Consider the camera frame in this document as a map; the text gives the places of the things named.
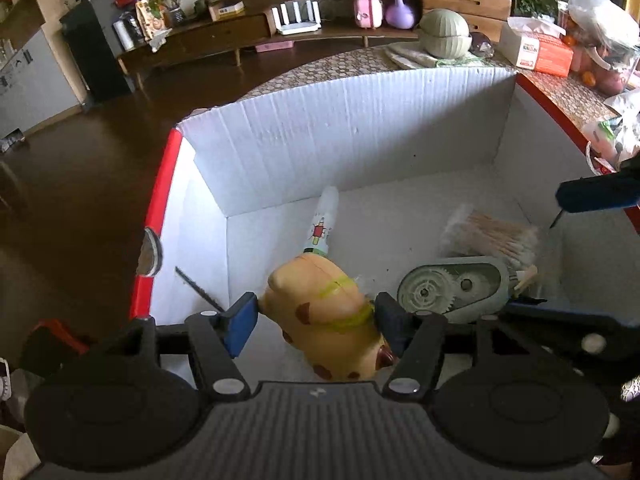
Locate white orange green packet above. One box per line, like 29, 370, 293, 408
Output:
581, 116, 626, 158

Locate yellow spotted plush toy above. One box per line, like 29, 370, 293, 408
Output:
263, 252, 398, 382

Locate grey correction tape dispenser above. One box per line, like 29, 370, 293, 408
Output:
396, 256, 538, 325

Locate black serrated strip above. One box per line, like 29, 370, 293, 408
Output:
174, 266, 227, 312

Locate dark purple ball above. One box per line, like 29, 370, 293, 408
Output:
470, 31, 497, 58

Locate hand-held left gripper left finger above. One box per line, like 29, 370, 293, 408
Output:
100, 291, 261, 404

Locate white marker pen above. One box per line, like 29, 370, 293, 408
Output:
301, 185, 340, 258

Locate folded green cloth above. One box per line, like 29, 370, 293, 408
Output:
387, 42, 493, 71

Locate large clear plastic bag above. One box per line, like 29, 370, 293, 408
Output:
565, 0, 640, 97

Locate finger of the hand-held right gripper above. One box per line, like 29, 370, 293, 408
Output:
556, 155, 640, 213
500, 299, 640, 362

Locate orange white tissue box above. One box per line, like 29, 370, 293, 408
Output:
499, 16, 575, 78

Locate small yellow label carton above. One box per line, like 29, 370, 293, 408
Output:
208, 0, 247, 22

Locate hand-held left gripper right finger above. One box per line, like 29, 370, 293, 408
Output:
374, 291, 538, 403

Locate printed snack bag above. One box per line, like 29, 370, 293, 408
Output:
135, 0, 168, 41

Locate white sideboard cabinet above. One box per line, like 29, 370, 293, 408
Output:
0, 27, 83, 136

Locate white router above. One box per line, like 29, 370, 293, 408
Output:
270, 1, 322, 36

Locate stacked green bowls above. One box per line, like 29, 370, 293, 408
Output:
417, 8, 473, 59

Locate red cardboard box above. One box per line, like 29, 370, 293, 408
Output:
129, 67, 640, 386

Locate wooden television cabinet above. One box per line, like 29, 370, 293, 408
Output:
117, 0, 518, 78

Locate white roll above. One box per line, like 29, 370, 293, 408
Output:
112, 19, 137, 52

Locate purple gourd vase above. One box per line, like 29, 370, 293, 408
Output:
385, 0, 417, 30

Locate cotton swab pack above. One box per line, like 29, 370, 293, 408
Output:
440, 203, 543, 273

